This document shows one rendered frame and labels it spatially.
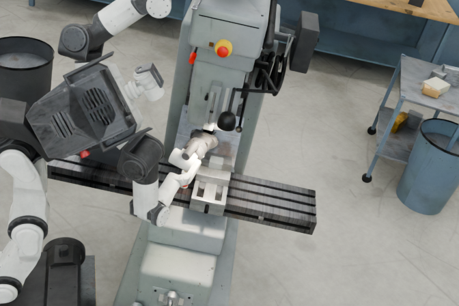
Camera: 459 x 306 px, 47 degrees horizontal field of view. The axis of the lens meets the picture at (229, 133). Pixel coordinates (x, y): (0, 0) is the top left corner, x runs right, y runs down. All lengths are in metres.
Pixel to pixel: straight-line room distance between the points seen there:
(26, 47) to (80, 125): 2.66
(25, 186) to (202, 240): 0.83
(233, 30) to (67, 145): 0.66
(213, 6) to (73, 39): 0.47
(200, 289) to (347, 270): 1.55
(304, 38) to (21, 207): 1.30
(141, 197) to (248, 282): 1.62
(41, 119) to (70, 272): 0.99
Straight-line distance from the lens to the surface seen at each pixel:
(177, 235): 2.39
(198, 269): 2.38
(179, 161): 2.12
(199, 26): 1.85
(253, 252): 3.56
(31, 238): 2.12
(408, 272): 3.91
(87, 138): 1.68
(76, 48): 1.75
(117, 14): 1.75
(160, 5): 1.71
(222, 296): 3.03
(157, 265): 2.37
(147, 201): 1.91
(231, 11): 1.82
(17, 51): 4.32
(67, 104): 1.68
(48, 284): 2.51
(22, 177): 1.93
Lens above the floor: 2.57
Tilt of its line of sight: 35 degrees down
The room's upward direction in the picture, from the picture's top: 13 degrees clockwise
